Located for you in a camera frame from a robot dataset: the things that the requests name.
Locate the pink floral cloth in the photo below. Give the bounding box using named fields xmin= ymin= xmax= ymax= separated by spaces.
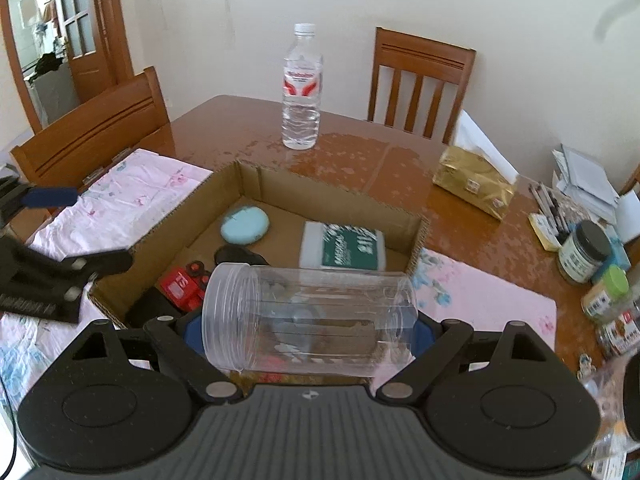
xmin=0 ymin=148 xmax=559 ymax=413

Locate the stack of white papers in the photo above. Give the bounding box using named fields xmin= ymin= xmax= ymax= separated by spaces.
xmin=552 ymin=144 xmax=622 ymax=222

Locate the black lid jar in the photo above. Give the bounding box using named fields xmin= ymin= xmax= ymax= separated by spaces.
xmin=556 ymin=220 xmax=614 ymax=286

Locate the wooden chair with grooved backrest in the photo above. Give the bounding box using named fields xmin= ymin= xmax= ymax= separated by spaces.
xmin=10 ymin=66 xmax=177 ymax=196

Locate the black flat object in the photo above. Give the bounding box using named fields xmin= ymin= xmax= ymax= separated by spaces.
xmin=124 ymin=291 xmax=187 ymax=330

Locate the clear plastic jar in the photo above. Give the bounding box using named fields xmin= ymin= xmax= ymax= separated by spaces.
xmin=201 ymin=262 xmax=419 ymax=377

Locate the wooden slat-back chair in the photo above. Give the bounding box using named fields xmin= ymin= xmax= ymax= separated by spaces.
xmin=367 ymin=26 xmax=477 ymax=144

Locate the black cable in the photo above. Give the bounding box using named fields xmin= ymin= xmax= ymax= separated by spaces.
xmin=0 ymin=370 xmax=24 ymax=477

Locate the clear water bottle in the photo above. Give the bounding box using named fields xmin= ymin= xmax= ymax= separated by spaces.
xmin=281 ymin=23 xmax=322 ymax=150

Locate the wooden door with glass panes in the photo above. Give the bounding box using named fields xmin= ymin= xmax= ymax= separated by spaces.
xmin=52 ymin=0 xmax=134 ymax=104

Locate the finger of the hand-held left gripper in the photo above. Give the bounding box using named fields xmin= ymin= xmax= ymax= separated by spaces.
xmin=50 ymin=248 xmax=134 ymax=282
xmin=0 ymin=174 xmax=82 ymax=219

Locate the spice jar with colourful label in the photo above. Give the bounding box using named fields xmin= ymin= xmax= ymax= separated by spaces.
xmin=597 ymin=309 xmax=640 ymax=359

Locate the gold tissue pack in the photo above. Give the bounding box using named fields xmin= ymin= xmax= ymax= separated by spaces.
xmin=432 ymin=110 xmax=520 ymax=222

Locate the light blue small box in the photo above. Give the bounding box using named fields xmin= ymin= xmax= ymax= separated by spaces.
xmin=594 ymin=239 xmax=632 ymax=282

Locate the light blue oval case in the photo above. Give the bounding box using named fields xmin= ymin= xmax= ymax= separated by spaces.
xmin=220 ymin=204 xmax=271 ymax=245

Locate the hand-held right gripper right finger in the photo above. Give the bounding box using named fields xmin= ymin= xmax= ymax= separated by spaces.
xmin=375 ymin=310 xmax=547 ymax=403

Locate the cardboard box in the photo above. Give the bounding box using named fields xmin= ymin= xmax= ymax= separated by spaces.
xmin=87 ymin=160 xmax=430 ymax=377

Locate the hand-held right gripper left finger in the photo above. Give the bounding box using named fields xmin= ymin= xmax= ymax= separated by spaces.
xmin=72 ymin=309 xmax=240 ymax=403

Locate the clear plastic bag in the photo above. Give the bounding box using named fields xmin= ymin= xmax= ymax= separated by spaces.
xmin=579 ymin=354 xmax=640 ymax=480

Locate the green label cotton swab container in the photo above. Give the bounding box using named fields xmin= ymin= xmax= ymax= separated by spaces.
xmin=299 ymin=221 xmax=389 ymax=271

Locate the green lid jar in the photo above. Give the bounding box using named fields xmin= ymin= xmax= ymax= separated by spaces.
xmin=581 ymin=265 xmax=630 ymax=324

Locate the red black small tool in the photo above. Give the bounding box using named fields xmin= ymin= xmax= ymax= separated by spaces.
xmin=159 ymin=261 xmax=214 ymax=314

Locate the grey cabinet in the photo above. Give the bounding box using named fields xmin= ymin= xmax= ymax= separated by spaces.
xmin=27 ymin=62 xmax=82 ymax=127

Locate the yellow sticky note pad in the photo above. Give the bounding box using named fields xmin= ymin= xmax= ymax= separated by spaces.
xmin=528 ymin=212 xmax=564 ymax=253

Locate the dark cloth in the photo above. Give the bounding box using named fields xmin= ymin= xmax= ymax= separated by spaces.
xmin=32 ymin=52 xmax=69 ymax=75

